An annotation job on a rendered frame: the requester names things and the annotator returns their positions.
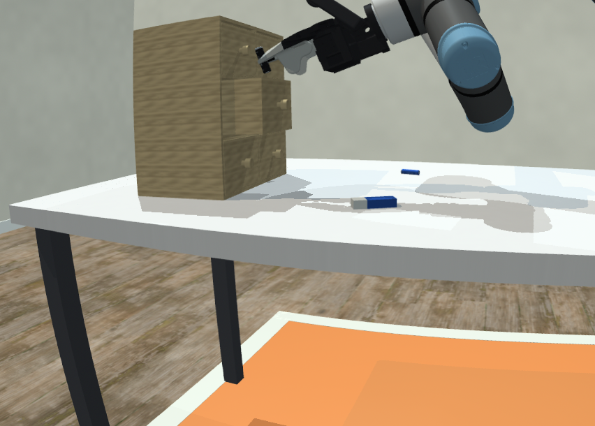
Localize black aa battery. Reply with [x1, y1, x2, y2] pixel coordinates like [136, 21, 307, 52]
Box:
[255, 47, 271, 73]

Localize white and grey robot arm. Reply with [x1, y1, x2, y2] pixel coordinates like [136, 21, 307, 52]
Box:
[306, 0, 514, 133]

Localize brown wooden chest of drawers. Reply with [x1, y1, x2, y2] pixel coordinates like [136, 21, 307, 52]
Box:
[133, 15, 286, 200]

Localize dark wooden drawer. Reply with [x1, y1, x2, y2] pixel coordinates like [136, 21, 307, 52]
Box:
[221, 22, 256, 77]
[259, 131, 285, 181]
[223, 135, 258, 196]
[257, 33, 283, 80]
[221, 78, 292, 135]

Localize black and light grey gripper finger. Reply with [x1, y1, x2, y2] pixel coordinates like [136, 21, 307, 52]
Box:
[268, 39, 316, 75]
[258, 24, 327, 74]

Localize blue and white eraser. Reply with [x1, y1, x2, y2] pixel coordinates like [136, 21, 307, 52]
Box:
[351, 196, 397, 210]

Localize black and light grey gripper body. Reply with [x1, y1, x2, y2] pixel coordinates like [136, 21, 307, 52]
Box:
[312, 4, 390, 73]

